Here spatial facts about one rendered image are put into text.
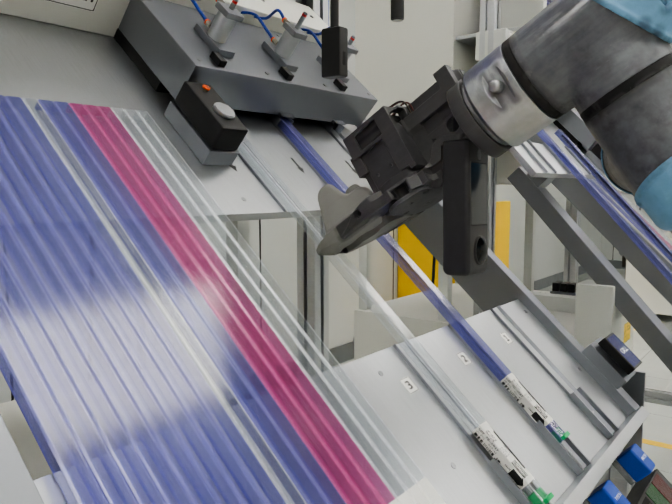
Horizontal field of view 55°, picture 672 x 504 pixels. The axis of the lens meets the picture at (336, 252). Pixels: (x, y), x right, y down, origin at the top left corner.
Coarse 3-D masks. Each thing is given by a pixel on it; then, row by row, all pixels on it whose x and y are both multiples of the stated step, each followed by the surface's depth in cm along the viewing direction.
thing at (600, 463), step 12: (624, 420) 76; (636, 420) 72; (624, 432) 69; (612, 444) 65; (624, 444) 67; (600, 456) 62; (612, 456) 63; (588, 468) 61; (600, 468) 60; (576, 480) 59; (588, 480) 58; (564, 492) 58; (576, 492) 55; (588, 492) 56
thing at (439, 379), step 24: (240, 144) 70; (264, 168) 68; (288, 192) 67; (312, 216) 66; (336, 264) 64; (360, 288) 62; (384, 312) 61; (408, 336) 60; (432, 360) 59; (432, 384) 58; (456, 408) 57
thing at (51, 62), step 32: (0, 32) 61; (32, 32) 64; (64, 32) 68; (0, 64) 57; (32, 64) 60; (64, 64) 63; (96, 64) 67; (128, 64) 71; (32, 96) 56; (64, 96) 59; (96, 96) 62; (128, 96) 66; (160, 96) 70; (160, 128) 65; (256, 128) 77; (320, 128) 89; (352, 128) 96; (192, 160) 64; (288, 160) 76; (224, 192) 63; (256, 192) 66
